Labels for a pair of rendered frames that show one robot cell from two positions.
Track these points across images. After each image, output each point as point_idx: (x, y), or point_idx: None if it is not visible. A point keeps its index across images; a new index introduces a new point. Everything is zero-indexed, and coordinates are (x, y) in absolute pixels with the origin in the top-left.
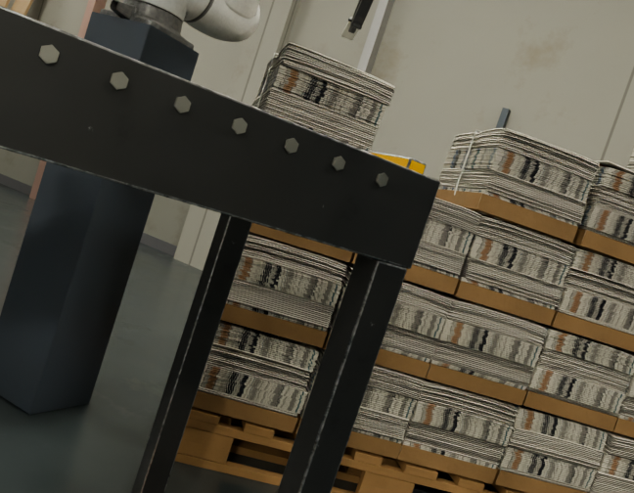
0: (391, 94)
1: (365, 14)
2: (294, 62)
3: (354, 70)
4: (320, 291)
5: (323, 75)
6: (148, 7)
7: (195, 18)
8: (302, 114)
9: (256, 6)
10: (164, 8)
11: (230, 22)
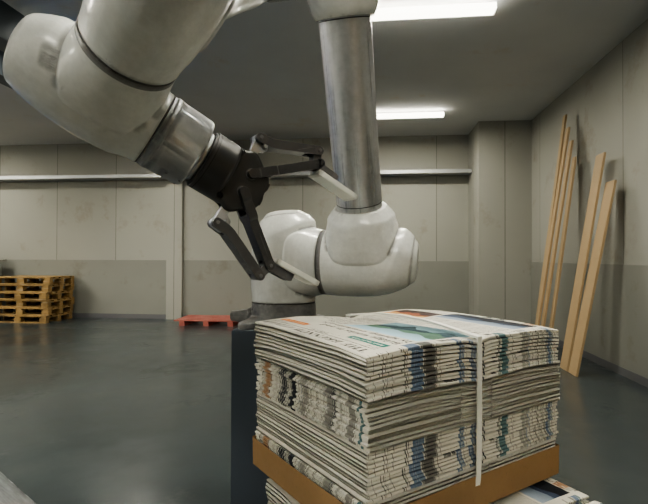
0: (365, 376)
1: (240, 256)
2: (261, 349)
3: (312, 342)
4: None
5: (285, 362)
6: (253, 306)
7: (318, 290)
8: (283, 432)
9: (381, 244)
10: (262, 301)
11: (354, 278)
